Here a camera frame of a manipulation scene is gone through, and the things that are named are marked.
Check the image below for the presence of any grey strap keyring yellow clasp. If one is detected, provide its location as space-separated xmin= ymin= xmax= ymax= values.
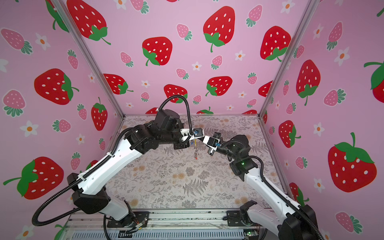
xmin=194 ymin=139 xmax=198 ymax=151

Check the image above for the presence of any key with red tag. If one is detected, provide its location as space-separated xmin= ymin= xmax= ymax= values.
xmin=194 ymin=149 xmax=199 ymax=160

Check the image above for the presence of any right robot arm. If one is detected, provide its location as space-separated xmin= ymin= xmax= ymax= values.
xmin=202 ymin=135 xmax=323 ymax=240

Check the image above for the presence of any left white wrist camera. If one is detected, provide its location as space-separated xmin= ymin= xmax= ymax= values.
xmin=180 ymin=128 xmax=205 ymax=143

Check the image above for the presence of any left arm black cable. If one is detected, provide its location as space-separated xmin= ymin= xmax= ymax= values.
xmin=158 ymin=95 xmax=193 ymax=131

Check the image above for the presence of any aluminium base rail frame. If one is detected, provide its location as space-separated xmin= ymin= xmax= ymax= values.
xmin=58 ymin=206 xmax=283 ymax=240

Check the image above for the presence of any left corner aluminium post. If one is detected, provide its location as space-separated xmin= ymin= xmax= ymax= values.
xmin=53 ymin=0 xmax=125 ymax=119

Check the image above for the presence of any corner aluminium post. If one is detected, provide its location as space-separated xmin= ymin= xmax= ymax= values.
xmin=259 ymin=0 xmax=320 ymax=120
xmin=53 ymin=0 xmax=125 ymax=119

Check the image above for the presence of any right corner aluminium post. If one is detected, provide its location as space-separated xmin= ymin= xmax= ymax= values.
xmin=259 ymin=0 xmax=320 ymax=120

